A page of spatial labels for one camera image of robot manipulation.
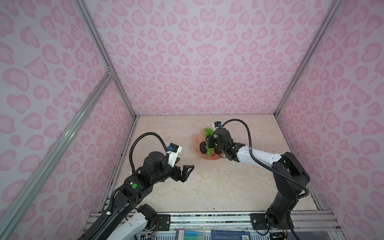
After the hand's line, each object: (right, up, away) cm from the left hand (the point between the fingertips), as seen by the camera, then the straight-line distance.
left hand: (187, 161), depth 68 cm
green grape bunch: (+11, +12, +19) cm, 25 cm away
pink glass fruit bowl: (+5, +7, +33) cm, 34 cm away
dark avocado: (+8, +2, +26) cm, 28 cm away
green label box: (+1, -34, +1) cm, 34 cm away
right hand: (+11, +10, +21) cm, 26 cm away
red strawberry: (+15, -1, +24) cm, 29 cm away
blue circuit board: (+18, -34, +1) cm, 38 cm away
